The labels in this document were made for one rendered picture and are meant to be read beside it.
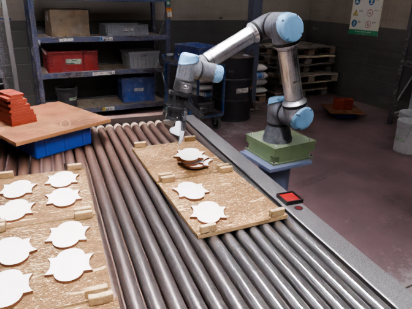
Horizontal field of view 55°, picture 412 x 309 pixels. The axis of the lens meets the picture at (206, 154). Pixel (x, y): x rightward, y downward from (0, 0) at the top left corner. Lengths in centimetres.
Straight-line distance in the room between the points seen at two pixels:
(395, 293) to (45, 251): 100
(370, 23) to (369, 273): 613
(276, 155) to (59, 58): 407
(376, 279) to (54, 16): 497
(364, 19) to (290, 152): 539
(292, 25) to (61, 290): 130
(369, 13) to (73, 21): 453
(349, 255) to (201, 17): 591
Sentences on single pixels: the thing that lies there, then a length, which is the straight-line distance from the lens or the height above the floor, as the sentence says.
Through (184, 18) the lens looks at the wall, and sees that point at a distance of 676.
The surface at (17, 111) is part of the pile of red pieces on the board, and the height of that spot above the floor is 111.
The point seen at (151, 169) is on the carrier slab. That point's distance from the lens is 174.
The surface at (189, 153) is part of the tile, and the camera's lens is 176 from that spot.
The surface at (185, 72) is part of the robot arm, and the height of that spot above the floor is 137.
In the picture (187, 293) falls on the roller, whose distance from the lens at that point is 111.
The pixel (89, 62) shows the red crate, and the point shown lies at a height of 75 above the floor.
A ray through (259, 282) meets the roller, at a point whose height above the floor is 92.
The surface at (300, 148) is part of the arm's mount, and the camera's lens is 206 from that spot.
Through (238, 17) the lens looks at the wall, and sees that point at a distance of 725.
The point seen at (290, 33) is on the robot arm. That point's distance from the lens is 174.
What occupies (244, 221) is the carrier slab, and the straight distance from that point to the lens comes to 138.
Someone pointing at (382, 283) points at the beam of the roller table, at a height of 91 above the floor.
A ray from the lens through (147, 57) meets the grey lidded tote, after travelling 590.
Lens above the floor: 165
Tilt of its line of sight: 22 degrees down
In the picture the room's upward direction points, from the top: 2 degrees clockwise
